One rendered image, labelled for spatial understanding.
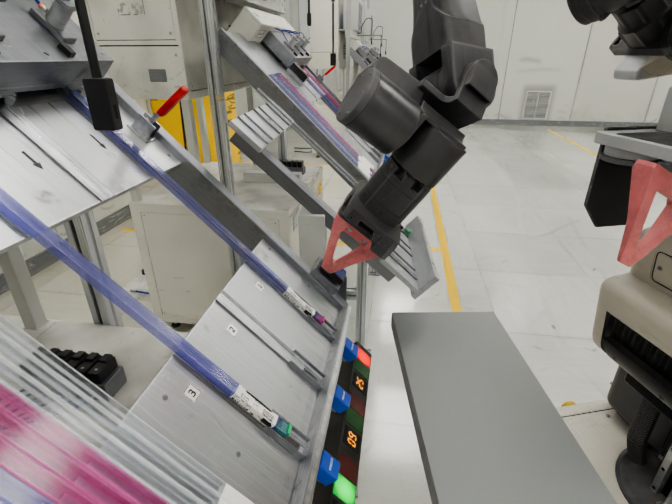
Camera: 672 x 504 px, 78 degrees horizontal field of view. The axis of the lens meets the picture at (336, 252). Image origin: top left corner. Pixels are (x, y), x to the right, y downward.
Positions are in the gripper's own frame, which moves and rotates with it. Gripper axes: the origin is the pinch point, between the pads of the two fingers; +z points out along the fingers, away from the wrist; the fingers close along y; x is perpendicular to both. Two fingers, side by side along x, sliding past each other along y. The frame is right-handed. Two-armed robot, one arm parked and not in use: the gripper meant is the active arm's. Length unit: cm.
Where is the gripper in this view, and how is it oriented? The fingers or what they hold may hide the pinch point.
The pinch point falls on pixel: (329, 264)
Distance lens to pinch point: 49.2
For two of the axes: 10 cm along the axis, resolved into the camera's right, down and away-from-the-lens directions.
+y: -1.7, 4.0, -9.0
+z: -6.0, 6.9, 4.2
